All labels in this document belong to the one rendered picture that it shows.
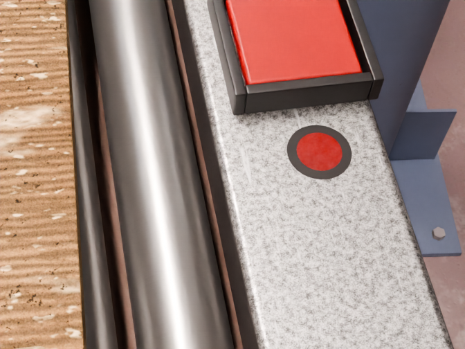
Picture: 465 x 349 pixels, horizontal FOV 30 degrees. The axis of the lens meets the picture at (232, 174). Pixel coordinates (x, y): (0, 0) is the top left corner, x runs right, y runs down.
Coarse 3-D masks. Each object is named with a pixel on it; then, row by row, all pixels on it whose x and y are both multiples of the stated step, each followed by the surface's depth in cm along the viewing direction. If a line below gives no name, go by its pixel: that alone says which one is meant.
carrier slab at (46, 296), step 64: (0, 0) 43; (64, 0) 44; (0, 64) 41; (64, 64) 41; (0, 128) 39; (64, 128) 40; (0, 192) 37; (64, 192) 38; (0, 256) 36; (64, 256) 36; (0, 320) 34; (64, 320) 34
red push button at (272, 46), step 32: (256, 0) 46; (288, 0) 46; (320, 0) 46; (256, 32) 44; (288, 32) 45; (320, 32) 45; (256, 64) 43; (288, 64) 43; (320, 64) 44; (352, 64) 44
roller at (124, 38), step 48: (96, 0) 47; (144, 0) 46; (96, 48) 46; (144, 48) 44; (144, 96) 43; (144, 144) 41; (192, 144) 43; (144, 192) 40; (192, 192) 41; (144, 240) 39; (192, 240) 39; (144, 288) 38; (192, 288) 37; (144, 336) 37; (192, 336) 36
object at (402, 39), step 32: (384, 0) 108; (416, 0) 107; (448, 0) 112; (384, 32) 112; (416, 32) 113; (384, 64) 117; (416, 64) 120; (384, 96) 123; (416, 96) 161; (384, 128) 131; (416, 128) 145; (448, 128) 146; (416, 160) 153; (416, 192) 150; (416, 224) 146; (448, 224) 147
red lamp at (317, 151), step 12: (300, 144) 42; (312, 144) 42; (324, 144) 43; (336, 144) 43; (300, 156) 42; (312, 156) 42; (324, 156) 42; (336, 156) 42; (312, 168) 42; (324, 168) 42
